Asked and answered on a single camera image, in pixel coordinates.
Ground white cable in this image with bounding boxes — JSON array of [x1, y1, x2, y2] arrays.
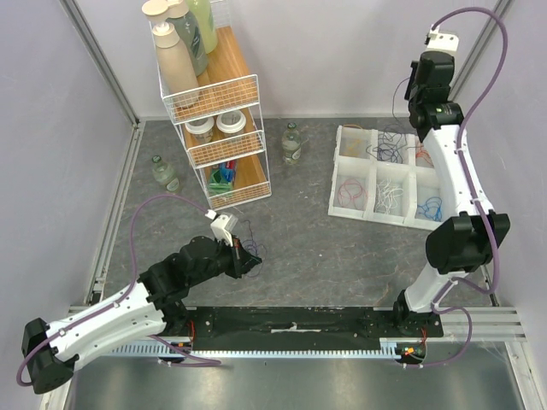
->
[[375, 179, 405, 214]]

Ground glass bottle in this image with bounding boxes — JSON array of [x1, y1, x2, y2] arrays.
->
[[281, 122, 302, 165], [151, 155, 181, 194]]

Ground white-lid jar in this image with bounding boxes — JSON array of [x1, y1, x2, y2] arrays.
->
[[185, 117, 215, 144], [216, 110, 246, 138]]

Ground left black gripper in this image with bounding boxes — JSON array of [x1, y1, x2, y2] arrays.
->
[[189, 232, 262, 286]]

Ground light green bottle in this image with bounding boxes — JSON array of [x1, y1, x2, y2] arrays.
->
[[185, 0, 218, 54]]

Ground left glass bottle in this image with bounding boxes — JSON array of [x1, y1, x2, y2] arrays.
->
[[151, 155, 181, 194]]

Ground grey-green pump bottle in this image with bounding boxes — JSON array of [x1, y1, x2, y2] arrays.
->
[[141, 1, 209, 76]]

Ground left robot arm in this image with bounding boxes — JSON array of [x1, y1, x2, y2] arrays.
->
[[16, 237, 262, 395]]

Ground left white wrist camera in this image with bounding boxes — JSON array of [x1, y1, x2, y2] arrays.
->
[[205, 209, 238, 247]]

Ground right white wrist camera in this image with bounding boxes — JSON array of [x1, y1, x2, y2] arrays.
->
[[425, 26, 459, 56]]

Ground white wire shelf rack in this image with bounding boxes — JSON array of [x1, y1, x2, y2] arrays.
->
[[156, 1, 272, 209]]

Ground yellow cable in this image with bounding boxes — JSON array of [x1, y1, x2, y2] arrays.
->
[[344, 123, 367, 156]]

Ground blue cable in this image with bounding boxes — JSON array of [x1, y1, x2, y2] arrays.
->
[[417, 197, 445, 224]]

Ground beige pump bottle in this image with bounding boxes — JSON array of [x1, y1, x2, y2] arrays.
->
[[152, 21, 200, 108]]

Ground white six-compartment tray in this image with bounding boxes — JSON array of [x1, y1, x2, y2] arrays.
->
[[328, 125, 448, 231]]

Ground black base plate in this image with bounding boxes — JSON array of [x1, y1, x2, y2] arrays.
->
[[162, 307, 444, 352]]

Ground green and blue packets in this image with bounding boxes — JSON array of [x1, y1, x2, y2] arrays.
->
[[208, 160, 237, 196]]

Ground left white-lid jar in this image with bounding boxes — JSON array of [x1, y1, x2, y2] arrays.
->
[[185, 117, 215, 144]]

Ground right glass bottle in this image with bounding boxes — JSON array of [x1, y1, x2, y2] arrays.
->
[[281, 122, 302, 165]]

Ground pink cable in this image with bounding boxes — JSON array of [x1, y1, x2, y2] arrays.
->
[[338, 177, 369, 208]]

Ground right white-lid jar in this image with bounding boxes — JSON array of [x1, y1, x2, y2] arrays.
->
[[216, 110, 246, 138]]

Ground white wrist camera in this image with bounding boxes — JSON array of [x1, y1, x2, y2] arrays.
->
[[425, 26, 459, 56], [205, 209, 238, 247]]

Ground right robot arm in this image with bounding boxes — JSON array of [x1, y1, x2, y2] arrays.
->
[[391, 50, 510, 337]]

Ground slotted cable duct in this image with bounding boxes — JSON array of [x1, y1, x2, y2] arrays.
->
[[105, 339, 418, 360]]

